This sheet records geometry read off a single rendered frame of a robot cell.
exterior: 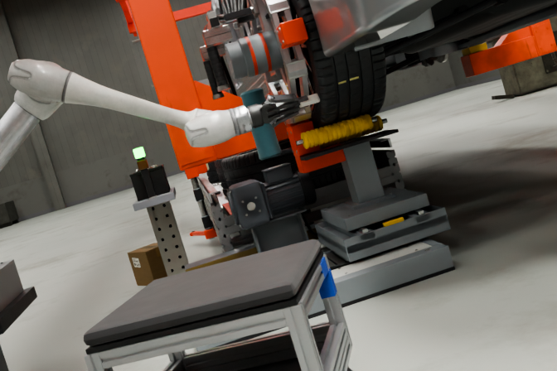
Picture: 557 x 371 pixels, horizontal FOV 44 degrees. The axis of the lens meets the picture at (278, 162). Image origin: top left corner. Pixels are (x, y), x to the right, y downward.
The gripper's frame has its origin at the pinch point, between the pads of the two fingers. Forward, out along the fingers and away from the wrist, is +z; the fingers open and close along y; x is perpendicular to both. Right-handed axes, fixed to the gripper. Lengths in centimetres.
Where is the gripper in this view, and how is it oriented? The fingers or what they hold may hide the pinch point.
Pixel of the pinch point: (308, 100)
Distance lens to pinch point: 228.1
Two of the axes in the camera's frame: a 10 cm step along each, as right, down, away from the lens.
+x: -3.0, -6.9, 6.6
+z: 9.5, -2.9, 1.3
